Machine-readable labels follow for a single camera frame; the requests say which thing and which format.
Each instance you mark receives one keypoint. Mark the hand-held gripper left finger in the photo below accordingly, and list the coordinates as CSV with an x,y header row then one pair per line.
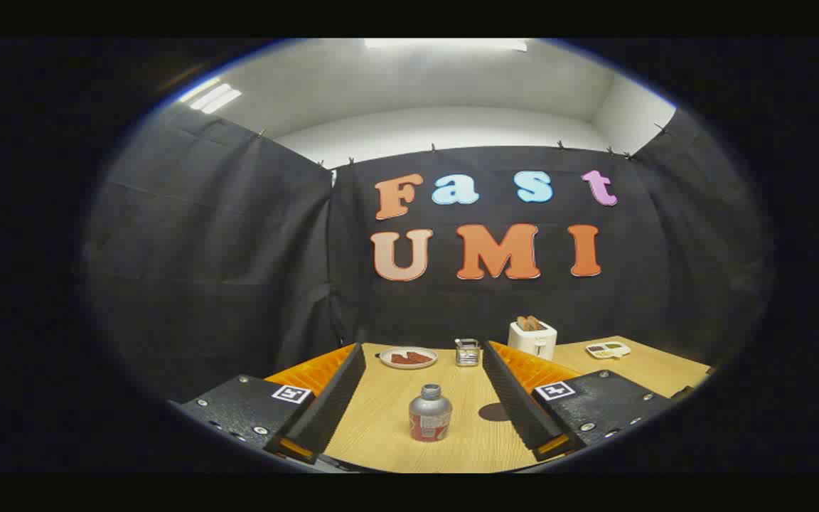
x,y
324,412

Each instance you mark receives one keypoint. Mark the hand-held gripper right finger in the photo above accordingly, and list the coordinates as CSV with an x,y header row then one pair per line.
x,y
516,409

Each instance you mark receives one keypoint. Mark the dark brown round coaster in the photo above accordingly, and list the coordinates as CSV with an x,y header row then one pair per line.
x,y
491,412

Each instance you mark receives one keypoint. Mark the silver bottle with red label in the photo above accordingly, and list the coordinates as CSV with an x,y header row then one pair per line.
x,y
429,412

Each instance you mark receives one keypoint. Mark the wooden table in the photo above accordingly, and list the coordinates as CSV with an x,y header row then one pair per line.
x,y
381,427

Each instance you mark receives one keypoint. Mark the white toaster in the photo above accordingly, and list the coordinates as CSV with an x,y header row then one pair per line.
x,y
532,340

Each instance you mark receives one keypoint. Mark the white round plate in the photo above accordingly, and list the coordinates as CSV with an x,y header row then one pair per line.
x,y
387,358

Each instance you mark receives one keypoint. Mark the toast slices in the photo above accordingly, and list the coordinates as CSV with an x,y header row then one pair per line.
x,y
529,323

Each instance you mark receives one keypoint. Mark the brown meat piece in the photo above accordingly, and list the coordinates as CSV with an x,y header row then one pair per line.
x,y
422,357
401,359

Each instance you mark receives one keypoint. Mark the white divided dish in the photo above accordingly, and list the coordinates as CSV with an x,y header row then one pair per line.
x,y
608,350

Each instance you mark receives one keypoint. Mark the black backdrop cloth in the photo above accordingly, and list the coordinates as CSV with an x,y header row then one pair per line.
x,y
225,249

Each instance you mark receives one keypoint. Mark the slatted ceiling light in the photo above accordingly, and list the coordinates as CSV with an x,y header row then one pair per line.
x,y
215,98

